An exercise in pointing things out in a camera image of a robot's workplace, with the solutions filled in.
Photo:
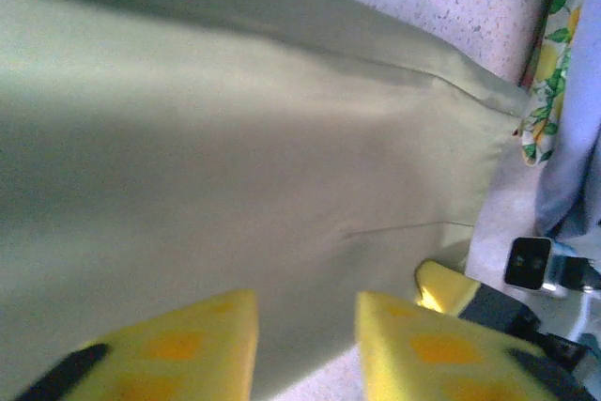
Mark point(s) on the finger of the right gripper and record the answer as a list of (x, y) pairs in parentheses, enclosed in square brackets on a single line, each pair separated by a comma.
[(446, 286)]

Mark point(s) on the beige skirt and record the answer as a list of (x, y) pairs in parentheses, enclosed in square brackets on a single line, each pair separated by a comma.
[(235, 138)]

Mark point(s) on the lavender skirt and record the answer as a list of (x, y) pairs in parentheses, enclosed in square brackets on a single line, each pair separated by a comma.
[(577, 138)]

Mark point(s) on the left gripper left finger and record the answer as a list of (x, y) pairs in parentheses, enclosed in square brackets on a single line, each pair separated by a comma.
[(178, 354)]

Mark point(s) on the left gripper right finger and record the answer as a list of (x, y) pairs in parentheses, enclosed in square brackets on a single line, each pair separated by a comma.
[(436, 359)]

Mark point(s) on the lemon print skirt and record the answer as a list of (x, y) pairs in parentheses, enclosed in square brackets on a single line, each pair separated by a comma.
[(549, 58)]

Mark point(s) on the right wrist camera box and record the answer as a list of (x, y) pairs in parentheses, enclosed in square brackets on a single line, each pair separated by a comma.
[(528, 262)]

